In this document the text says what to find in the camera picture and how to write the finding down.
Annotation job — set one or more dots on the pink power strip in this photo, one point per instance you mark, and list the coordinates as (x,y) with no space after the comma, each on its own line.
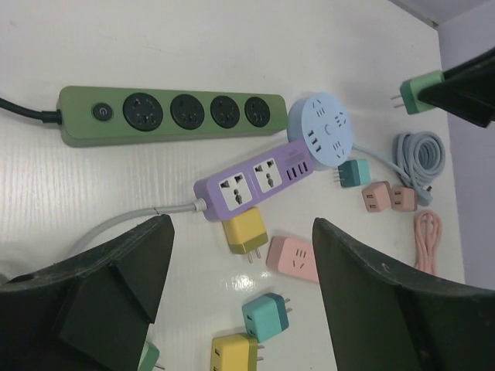
(293,257)

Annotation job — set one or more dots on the teal charger plug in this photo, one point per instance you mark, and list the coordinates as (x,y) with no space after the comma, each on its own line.
(353,173)
(266,316)

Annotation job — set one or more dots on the yellow charger plug upper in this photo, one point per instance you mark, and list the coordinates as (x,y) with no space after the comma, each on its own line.
(246,233)

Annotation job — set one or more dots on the pink charger plug right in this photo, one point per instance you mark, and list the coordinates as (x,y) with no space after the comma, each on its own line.
(403,199)

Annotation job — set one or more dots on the green charger plug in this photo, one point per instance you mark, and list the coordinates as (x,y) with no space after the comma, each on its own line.
(410,89)
(149,358)

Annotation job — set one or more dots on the pink charger plug left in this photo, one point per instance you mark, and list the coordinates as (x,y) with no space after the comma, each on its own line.
(376,197)

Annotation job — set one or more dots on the green power strip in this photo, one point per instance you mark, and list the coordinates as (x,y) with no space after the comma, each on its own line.
(104,116)

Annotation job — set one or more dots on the blue round power socket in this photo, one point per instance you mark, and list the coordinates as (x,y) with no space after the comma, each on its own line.
(323,123)

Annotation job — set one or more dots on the purple power strip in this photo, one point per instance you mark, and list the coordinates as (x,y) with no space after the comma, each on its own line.
(236,189)

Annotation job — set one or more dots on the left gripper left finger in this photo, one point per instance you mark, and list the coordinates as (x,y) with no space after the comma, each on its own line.
(91,311)

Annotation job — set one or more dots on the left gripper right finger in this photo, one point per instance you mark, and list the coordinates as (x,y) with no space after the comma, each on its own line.
(385,315)

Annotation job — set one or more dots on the yellow charger plug lower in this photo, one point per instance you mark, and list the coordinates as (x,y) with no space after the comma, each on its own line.
(236,352)

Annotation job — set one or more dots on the yellow charger plug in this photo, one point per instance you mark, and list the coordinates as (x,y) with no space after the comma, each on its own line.
(246,233)
(236,352)

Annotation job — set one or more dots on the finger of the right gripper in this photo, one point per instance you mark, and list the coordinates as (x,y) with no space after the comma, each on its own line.
(467,91)

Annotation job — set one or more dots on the pink charger plug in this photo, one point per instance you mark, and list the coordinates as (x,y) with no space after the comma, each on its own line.
(403,199)
(376,197)

